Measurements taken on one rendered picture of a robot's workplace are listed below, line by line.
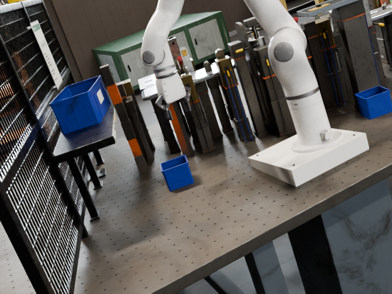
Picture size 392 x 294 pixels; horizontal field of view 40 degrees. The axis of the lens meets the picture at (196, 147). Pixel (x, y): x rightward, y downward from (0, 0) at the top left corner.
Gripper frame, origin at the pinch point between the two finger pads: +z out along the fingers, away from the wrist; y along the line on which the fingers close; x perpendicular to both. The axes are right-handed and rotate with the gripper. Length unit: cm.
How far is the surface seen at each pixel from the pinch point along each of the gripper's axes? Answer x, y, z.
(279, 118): 10.4, -40.2, 17.9
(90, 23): -635, -315, -47
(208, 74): -18.8, -33.9, -5.4
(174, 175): -1.8, 9.7, 22.2
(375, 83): 37, -73, 16
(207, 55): -448, -379, 47
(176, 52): -18.0, -20.5, -20.0
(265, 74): 11.4, -38.5, -1.8
